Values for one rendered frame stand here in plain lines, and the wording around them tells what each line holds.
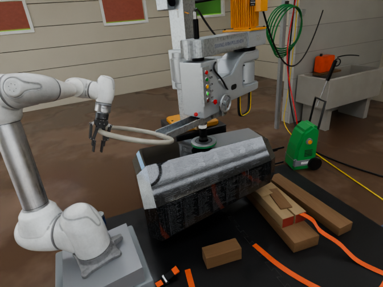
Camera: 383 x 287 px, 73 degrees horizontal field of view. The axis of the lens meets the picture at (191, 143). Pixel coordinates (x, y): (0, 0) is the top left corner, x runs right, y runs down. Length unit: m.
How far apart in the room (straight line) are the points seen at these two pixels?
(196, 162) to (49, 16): 6.43
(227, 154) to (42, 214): 1.47
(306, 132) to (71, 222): 2.78
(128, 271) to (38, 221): 0.43
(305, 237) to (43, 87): 2.14
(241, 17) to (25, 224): 2.10
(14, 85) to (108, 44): 7.00
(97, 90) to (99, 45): 6.42
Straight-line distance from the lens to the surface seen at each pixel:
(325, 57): 4.94
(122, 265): 1.27
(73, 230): 1.19
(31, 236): 1.33
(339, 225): 2.69
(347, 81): 4.74
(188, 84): 2.02
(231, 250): 2.26
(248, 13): 2.45
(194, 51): 1.91
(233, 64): 2.31
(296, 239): 2.43
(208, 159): 2.16
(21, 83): 1.06
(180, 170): 2.08
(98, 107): 1.58
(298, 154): 3.43
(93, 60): 7.97
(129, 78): 8.19
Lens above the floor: 1.81
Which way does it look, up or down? 25 degrees down
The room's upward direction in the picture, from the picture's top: 5 degrees counter-clockwise
